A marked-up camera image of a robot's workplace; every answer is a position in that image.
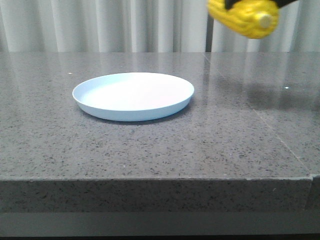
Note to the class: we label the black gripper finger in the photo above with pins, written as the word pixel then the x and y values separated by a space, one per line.
pixel 283 3

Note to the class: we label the black gripper finger corn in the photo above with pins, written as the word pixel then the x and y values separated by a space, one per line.
pixel 228 4

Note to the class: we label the yellow plastic corn cob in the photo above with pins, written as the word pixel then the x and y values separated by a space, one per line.
pixel 254 19

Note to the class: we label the light blue round plate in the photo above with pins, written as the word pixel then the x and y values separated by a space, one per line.
pixel 133 96

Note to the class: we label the white pleated curtain right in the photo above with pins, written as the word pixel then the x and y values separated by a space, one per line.
pixel 298 31

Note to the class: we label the white pleated curtain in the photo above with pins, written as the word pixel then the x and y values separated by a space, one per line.
pixel 298 31
pixel 103 26

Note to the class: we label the white pleated curtain left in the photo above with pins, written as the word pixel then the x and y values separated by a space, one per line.
pixel 103 26

